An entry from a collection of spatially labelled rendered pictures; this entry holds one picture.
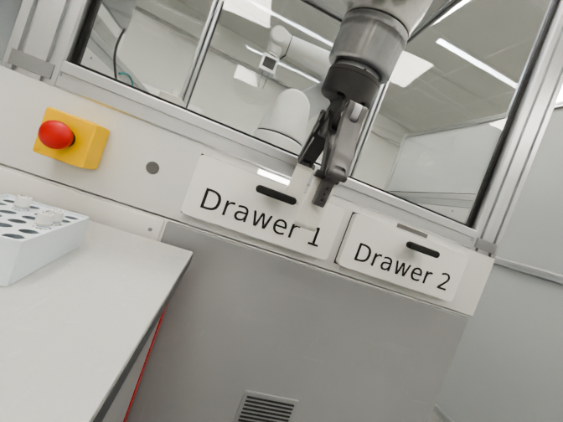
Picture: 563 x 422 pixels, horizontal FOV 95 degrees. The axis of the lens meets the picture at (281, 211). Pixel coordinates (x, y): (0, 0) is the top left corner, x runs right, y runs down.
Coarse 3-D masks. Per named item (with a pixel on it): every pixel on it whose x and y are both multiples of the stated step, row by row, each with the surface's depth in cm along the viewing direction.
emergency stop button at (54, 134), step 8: (40, 128) 36; (48, 128) 36; (56, 128) 36; (64, 128) 36; (40, 136) 36; (48, 136) 36; (56, 136) 36; (64, 136) 36; (72, 136) 37; (48, 144) 36; (56, 144) 36; (64, 144) 36
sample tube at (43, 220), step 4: (40, 212) 24; (44, 212) 24; (48, 212) 25; (36, 216) 24; (40, 216) 24; (44, 216) 24; (48, 216) 24; (52, 216) 24; (36, 220) 24; (40, 220) 24; (44, 220) 24; (48, 220) 24; (52, 220) 25; (36, 224) 24; (40, 224) 24; (44, 224) 24; (48, 224) 24; (40, 228) 24; (44, 228) 24; (48, 228) 24
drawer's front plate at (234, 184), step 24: (216, 168) 45; (240, 168) 46; (192, 192) 45; (240, 192) 47; (192, 216) 46; (216, 216) 46; (240, 216) 47; (288, 216) 49; (336, 216) 50; (288, 240) 49; (312, 240) 50
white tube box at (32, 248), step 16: (0, 208) 25; (32, 208) 28; (48, 208) 30; (0, 224) 22; (16, 224) 23; (32, 224) 24; (64, 224) 27; (80, 224) 30; (0, 240) 19; (16, 240) 20; (32, 240) 21; (48, 240) 24; (64, 240) 27; (80, 240) 31; (0, 256) 20; (16, 256) 20; (32, 256) 22; (48, 256) 25; (0, 272) 20; (16, 272) 20; (32, 272) 23
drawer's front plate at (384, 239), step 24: (360, 216) 51; (360, 240) 52; (384, 240) 53; (408, 240) 54; (360, 264) 52; (384, 264) 53; (408, 264) 54; (432, 264) 55; (456, 264) 57; (432, 288) 56; (456, 288) 57
